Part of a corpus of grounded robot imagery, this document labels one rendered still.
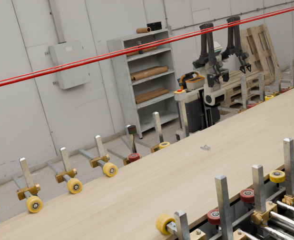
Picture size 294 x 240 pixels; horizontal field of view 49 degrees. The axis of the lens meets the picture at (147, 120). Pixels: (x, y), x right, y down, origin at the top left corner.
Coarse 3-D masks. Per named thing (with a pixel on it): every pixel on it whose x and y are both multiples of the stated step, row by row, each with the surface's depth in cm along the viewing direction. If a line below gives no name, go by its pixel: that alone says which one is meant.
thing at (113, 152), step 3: (108, 150) 266; (111, 150) 261; (114, 150) 260; (111, 153) 263; (114, 153) 258; (117, 153) 254; (120, 153) 253; (117, 156) 255; (120, 156) 250; (123, 156) 246; (126, 156) 245
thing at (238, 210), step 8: (272, 184) 192; (280, 184) 197; (272, 192) 193; (240, 200) 177; (232, 208) 174; (240, 208) 178; (232, 216) 176; (240, 216) 180; (200, 224) 162; (208, 224) 166; (208, 232) 167
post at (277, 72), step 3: (276, 69) 320; (279, 69) 321; (276, 72) 321; (279, 72) 322; (276, 75) 322; (279, 75) 322; (276, 78) 323; (279, 78) 323; (276, 81) 325; (279, 81) 324; (276, 84) 326; (279, 84) 325; (276, 87) 327; (279, 87) 325; (276, 90) 328; (279, 90) 326
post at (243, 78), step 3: (243, 75) 295; (240, 78) 296; (243, 78) 293; (243, 81) 294; (243, 84) 296; (243, 87) 297; (246, 87) 298; (243, 90) 298; (246, 90) 298; (243, 93) 299; (246, 93) 299; (243, 96) 300; (246, 96) 300; (243, 99) 301; (246, 99) 300; (243, 102) 302; (246, 102) 301; (243, 105) 304; (246, 105) 302; (243, 108) 305; (246, 108) 302
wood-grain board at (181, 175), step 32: (288, 96) 296; (224, 128) 252; (256, 128) 241; (288, 128) 230; (160, 160) 219; (192, 160) 210; (224, 160) 202; (256, 160) 195; (96, 192) 194; (128, 192) 187; (160, 192) 180; (192, 192) 175; (0, 224) 179; (32, 224) 174; (64, 224) 168; (96, 224) 163; (128, 224) 158; (192, 224) 151
